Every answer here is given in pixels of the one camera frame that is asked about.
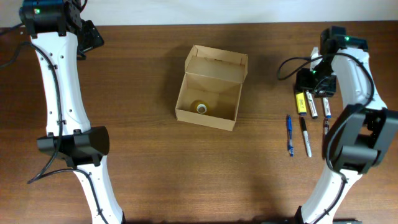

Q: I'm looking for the black ballpoint pen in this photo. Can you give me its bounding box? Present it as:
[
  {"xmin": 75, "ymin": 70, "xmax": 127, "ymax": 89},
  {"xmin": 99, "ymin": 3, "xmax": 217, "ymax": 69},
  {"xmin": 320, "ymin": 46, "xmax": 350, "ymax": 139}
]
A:
[{"xmin": 323, "ymin": 119, "xmax": 330, "ymax": 138}]

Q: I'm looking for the yellow tape roll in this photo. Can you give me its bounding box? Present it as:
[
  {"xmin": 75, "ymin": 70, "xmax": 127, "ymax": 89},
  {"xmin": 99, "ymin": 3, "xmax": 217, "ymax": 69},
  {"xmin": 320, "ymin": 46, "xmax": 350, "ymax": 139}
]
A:
[{"xmin": 190, "ymin": 100, "xmax": 210, "ymax": 115}]

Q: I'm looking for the blue white marker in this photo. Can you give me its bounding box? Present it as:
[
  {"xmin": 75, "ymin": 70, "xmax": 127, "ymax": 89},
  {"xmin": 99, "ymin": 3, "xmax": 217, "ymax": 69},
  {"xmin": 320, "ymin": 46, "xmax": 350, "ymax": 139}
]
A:
[{"xmin": 322, "ymin": 98, "xmax": 331, "ymax": 119}]

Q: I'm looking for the brown cardboard box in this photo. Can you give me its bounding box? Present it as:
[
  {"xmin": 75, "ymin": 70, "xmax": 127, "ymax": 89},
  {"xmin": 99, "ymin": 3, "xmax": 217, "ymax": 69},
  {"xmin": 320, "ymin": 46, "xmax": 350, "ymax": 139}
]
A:
[{"xmin": 175, "ymin": 45, "xmax": 248, "ymax": 131}]

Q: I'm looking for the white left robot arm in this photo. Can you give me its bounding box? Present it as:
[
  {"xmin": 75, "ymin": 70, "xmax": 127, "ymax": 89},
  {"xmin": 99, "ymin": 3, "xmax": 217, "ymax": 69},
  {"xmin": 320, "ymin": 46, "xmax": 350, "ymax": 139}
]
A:
[{"xmin": 19, "ymin": 0, "xmax": 126, "ymax": 223}]

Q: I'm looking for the black white marker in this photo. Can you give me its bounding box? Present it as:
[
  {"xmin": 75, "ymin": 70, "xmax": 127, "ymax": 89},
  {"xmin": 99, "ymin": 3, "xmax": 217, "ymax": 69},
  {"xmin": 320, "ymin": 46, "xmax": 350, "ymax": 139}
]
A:
[{"xmin": 305, "ymin": 91, "xmax": 318, "ymax": 119}]

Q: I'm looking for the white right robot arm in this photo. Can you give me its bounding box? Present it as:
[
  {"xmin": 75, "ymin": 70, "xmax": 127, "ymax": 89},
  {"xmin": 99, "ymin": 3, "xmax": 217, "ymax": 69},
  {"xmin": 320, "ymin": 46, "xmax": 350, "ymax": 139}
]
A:
[{"xmin": 295, "ymin": 26, "xmax": 397, "ymax": 223}]

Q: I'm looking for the black fine marker pen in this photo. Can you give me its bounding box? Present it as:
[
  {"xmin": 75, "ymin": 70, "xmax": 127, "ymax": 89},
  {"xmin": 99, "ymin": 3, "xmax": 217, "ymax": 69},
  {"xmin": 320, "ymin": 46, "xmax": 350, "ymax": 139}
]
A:
[{"xmin": 300, "ymin": 117, "xmax": 312, "ymax": 157}]

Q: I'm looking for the blue ballpoint pen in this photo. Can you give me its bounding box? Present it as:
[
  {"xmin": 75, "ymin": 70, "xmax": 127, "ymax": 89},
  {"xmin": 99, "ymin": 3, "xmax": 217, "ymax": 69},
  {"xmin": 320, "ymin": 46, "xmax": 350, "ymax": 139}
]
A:
[{"xmin": 287, "ymin": 115, "xmax": 294, "ymax": 157}]

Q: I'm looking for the yellow highlighter marker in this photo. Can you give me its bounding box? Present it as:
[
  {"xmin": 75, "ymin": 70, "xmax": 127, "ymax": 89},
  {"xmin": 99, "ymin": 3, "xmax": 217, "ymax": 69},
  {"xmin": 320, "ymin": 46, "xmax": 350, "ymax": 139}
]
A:
[{"xmin": 295, "ymin": 92, "xmax": 307, "ymax": 116}]

